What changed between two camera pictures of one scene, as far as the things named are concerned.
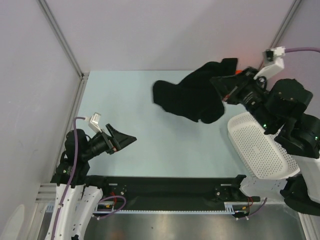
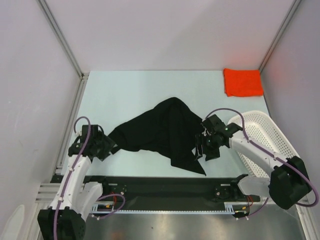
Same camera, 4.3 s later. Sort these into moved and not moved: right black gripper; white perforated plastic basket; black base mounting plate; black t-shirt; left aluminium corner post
Moved: right black gripper; black t-shirt
Not moved: black base mounting plate; white perforated plastic basket; left aluminium corner post
